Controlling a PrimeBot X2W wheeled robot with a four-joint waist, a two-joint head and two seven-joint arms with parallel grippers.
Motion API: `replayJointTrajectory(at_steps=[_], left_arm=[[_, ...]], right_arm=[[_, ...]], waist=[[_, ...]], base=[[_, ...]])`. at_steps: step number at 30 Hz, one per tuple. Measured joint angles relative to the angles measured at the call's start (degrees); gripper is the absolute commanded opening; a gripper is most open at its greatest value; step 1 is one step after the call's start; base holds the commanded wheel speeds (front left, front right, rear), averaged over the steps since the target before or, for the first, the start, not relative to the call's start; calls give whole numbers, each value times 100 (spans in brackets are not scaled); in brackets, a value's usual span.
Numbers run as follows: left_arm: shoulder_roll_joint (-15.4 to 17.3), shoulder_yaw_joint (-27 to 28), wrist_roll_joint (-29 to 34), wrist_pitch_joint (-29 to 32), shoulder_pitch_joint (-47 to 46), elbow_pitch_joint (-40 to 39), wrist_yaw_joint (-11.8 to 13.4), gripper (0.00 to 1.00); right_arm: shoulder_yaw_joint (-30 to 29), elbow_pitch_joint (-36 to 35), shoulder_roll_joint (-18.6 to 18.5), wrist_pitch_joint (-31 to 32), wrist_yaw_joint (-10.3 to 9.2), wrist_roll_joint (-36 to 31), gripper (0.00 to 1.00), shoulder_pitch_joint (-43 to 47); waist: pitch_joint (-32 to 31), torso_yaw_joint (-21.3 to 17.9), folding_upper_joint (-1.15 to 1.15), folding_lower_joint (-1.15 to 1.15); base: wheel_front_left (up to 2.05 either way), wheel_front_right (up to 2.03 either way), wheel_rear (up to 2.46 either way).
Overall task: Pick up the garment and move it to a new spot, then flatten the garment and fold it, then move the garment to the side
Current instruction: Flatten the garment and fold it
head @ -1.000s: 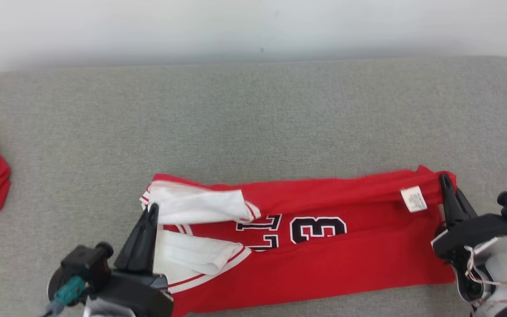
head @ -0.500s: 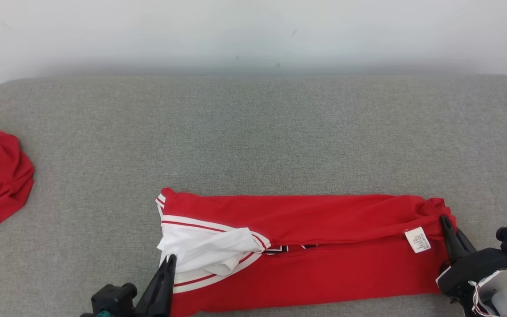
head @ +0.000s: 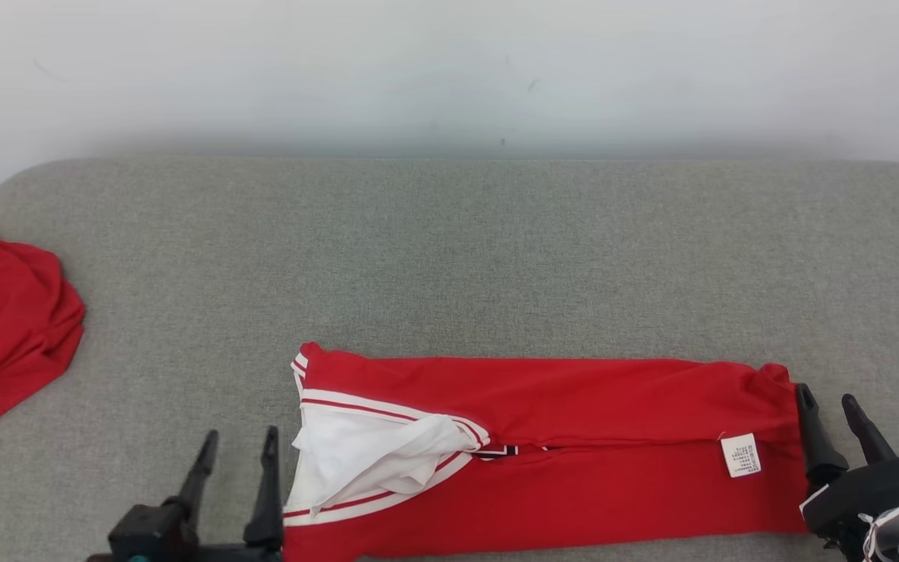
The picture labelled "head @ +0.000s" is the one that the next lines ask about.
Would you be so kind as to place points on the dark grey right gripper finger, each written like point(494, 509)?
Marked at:
point(869, 441)
point(818, 453)

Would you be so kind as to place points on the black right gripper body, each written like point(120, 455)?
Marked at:
point(871, 488)

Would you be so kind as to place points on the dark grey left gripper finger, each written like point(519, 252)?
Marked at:
point(201, 476)
point(268, 507)

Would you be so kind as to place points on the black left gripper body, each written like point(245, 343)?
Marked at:
point(223, 555)

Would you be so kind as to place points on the red shorts white hem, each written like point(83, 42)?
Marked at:
point(12, 320)

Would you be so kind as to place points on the red basketball jersey white trim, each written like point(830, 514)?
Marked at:
point(574, 398)

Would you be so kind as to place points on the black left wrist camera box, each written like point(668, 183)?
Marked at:
point(149, 535)

